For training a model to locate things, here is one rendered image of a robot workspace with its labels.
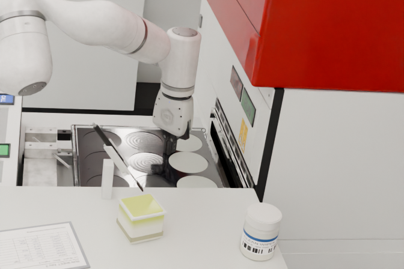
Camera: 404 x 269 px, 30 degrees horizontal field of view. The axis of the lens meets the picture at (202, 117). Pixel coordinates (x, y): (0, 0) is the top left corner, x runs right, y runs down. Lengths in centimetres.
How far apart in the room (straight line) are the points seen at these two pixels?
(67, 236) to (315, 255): 67
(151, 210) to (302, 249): 52
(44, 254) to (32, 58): 37
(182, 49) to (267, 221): 52
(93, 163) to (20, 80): 47
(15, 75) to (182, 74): 48
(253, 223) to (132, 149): 57
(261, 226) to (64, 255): 38
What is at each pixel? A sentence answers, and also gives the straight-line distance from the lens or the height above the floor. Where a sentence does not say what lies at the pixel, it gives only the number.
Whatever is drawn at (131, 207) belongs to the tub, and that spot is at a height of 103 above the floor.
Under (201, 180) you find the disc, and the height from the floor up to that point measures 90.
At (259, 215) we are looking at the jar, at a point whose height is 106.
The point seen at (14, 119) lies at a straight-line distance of 194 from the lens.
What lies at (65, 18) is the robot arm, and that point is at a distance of 149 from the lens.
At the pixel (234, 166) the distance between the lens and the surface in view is 186.
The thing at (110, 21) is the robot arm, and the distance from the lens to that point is 149.
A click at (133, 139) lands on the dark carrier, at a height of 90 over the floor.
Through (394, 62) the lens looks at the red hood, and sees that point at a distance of 169.
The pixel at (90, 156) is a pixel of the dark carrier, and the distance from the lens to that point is 191.
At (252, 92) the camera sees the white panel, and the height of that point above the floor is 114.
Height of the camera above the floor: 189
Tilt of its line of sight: 27 degrees down
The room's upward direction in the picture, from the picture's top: 8 degrees clockwise
